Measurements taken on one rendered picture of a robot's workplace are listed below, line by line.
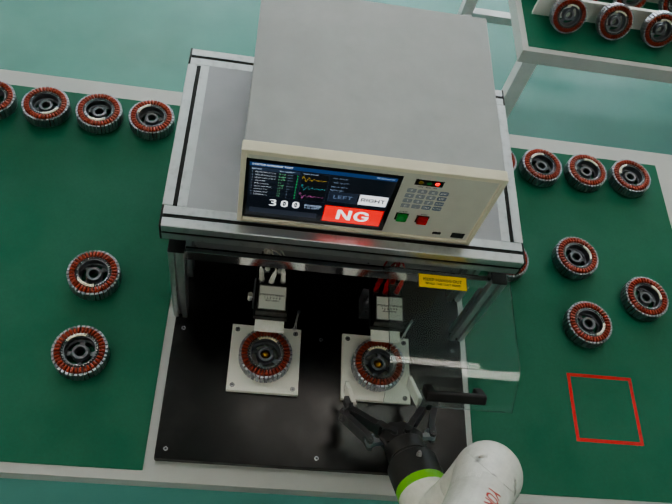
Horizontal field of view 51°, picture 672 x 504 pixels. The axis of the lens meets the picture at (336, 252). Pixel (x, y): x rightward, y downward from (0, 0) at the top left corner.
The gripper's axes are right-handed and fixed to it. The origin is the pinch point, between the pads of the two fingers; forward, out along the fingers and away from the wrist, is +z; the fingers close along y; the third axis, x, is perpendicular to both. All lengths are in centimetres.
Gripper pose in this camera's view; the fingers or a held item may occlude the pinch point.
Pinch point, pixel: (379, 386)
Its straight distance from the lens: 146.3
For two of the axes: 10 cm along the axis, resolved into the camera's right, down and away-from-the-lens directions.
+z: -2.3, -5.1, 8.3
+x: 1.0, -8.6, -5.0
